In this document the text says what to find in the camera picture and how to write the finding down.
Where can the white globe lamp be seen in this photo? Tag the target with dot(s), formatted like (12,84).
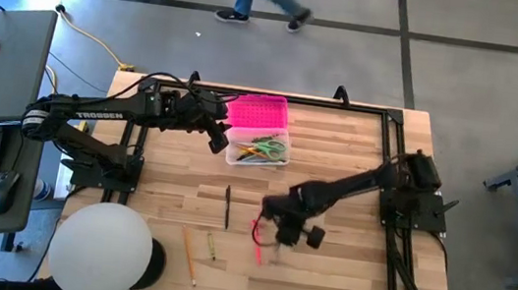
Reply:
(100,249)

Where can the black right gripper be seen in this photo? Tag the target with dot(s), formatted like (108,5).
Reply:
(300,232)

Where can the dark pen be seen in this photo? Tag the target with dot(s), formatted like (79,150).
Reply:
(227,208)

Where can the yellow marker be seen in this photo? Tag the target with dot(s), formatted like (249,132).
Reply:
(248,151)

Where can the black round lamp base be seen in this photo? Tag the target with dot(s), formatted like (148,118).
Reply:
(156,266)

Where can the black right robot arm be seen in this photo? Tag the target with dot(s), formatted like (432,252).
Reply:
(348,185)

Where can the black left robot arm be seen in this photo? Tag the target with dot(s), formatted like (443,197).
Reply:
(94,115)

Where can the black computer mouse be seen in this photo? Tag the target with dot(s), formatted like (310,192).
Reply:
(3,192)

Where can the olive green crayon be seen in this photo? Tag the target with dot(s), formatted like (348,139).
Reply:
(211,246)

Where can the grey laptop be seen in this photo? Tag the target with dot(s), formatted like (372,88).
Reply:
(0,78)

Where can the black table clamp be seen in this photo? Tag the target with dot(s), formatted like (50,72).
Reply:
(193,77)
(342,95)

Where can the dark grey marker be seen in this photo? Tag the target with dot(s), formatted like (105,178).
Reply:
(242,157)

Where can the orange pencil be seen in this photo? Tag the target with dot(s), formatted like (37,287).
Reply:
(189,255)

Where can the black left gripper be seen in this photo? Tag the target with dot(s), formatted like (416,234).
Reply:
(218,135)

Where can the pink marker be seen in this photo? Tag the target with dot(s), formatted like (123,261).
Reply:
(258,255)

